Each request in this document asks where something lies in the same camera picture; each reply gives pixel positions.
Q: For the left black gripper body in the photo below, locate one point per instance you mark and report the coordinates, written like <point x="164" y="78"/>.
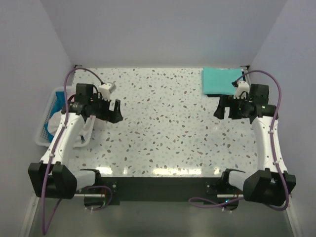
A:
<point x="99" y="107"/>

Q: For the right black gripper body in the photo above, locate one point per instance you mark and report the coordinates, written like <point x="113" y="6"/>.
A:
<point x="237" y="107"/>

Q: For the white t shirt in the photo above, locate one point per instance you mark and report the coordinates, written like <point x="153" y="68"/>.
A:
<point x="84" y="135"/>

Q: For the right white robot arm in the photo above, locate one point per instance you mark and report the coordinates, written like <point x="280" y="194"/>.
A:
<point x="270" y="184"/>

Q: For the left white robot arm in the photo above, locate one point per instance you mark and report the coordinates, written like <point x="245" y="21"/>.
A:
<point x="51" y="177"/>

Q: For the folded black t shirt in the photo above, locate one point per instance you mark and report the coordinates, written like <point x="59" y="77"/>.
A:
<point x="214" y="95"/>

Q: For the folded teal t shirt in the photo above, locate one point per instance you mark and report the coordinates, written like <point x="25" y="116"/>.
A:
<point x="219" y="81"/>

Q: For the blue t shirt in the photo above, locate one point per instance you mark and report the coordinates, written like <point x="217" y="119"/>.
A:
<point x="58" y="101"/>

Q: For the white plastic basket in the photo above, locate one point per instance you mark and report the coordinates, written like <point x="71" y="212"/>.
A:
<point x="41" y="136"/>

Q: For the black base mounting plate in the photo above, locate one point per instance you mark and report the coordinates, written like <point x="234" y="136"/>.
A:
<point x="208" y="191"/>

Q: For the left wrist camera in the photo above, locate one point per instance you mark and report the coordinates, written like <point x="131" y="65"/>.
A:
<point x="107" y="88"/>

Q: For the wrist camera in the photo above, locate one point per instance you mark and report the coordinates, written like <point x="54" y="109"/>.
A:
<point x="107" y="88"/>
<point x="242" y="89"/>

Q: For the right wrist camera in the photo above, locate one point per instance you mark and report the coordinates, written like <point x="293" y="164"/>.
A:
<point x="242" y="89"/>

